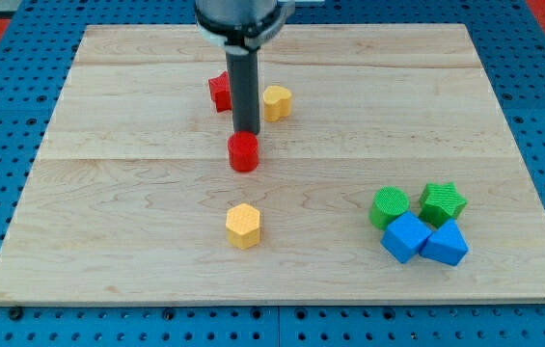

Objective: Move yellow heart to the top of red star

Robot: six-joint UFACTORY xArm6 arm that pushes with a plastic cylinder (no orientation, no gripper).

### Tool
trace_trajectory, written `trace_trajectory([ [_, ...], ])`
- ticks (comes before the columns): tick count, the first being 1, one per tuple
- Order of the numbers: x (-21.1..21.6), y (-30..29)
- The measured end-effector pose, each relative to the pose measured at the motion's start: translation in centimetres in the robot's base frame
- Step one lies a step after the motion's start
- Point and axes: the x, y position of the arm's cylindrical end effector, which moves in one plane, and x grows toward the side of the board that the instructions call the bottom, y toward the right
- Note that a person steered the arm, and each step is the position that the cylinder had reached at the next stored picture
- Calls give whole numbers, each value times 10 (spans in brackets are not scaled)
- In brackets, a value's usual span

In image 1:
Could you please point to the yellow heart block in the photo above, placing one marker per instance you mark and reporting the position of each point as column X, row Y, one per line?
column 277, row 103

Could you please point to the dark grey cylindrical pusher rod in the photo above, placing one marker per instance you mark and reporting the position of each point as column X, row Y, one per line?
column 244, row 88

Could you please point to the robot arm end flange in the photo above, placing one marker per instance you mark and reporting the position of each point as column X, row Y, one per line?
column 241, row 27

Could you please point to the red star block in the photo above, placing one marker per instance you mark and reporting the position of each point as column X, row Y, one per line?
column 220, row 92

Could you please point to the green star block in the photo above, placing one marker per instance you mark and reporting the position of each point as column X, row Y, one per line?
column 440, row 202

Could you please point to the red cylinder block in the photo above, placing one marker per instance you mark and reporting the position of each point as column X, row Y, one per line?
column 243, row 148

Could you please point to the yellow hexagon block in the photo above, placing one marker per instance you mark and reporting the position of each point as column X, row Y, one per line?
column 243, row 226

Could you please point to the light wooden board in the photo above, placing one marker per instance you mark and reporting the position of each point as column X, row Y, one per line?
column 127, row 200

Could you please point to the green cylinder block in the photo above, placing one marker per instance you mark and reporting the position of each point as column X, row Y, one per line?
column 388, row 203

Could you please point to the blue cube block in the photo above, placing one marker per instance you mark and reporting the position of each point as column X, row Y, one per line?
column 405, row 236

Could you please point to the blue triangular prism block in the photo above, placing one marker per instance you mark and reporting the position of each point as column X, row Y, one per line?
column 446, row 245

